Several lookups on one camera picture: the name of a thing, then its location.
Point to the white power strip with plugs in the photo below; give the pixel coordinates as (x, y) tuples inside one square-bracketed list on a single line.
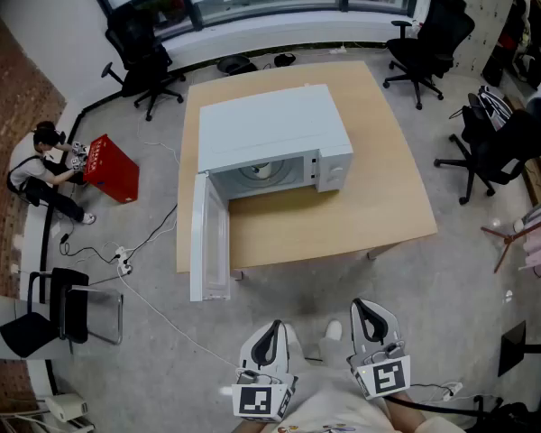
[(448, 388)]

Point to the black office chair with clothes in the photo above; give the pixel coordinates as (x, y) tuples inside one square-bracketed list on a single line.
[(500, 151)]

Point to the white microwave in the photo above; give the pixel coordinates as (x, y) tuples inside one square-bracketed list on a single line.
[(270, 124)]

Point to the striped garment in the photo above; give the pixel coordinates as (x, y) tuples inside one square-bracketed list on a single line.
[(493, 104)]

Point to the black backpack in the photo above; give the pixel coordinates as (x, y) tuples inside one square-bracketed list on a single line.
[(514, 417)]

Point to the black stand base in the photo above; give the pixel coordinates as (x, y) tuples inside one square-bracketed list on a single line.
[(514, 345)]

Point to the dark window frame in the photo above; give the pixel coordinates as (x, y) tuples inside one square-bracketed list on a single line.
[(197, 11)]

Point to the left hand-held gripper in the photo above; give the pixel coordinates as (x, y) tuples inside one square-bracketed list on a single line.
[(257, 399)]

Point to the person's right forearm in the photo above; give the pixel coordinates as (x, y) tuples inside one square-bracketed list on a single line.
[(403, 415)]

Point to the small white power strip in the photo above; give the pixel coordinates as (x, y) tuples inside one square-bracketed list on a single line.
[(337, 50)]

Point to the small black headset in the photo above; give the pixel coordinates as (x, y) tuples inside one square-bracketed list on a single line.
[(285, 60)]

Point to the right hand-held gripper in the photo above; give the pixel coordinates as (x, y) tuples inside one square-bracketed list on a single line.
[(383, 374)]

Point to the black folding chair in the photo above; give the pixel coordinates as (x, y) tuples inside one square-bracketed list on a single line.
[(70, 305)]

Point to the wooden coat rack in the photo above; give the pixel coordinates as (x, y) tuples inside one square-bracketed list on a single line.
[(507, 239)]

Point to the person's light trousers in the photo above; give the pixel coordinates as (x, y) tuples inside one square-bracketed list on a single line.
[(324, 354)]

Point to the person's cream shirt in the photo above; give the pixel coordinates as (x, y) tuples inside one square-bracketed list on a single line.
[(333, 404)]

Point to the black round bowl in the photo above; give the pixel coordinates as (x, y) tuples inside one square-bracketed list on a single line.
[(234, 63)]

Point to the red box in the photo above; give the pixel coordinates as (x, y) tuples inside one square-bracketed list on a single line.
[(115, 172)]

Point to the white box device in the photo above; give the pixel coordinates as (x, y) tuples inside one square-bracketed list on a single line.
[(67, 406)]

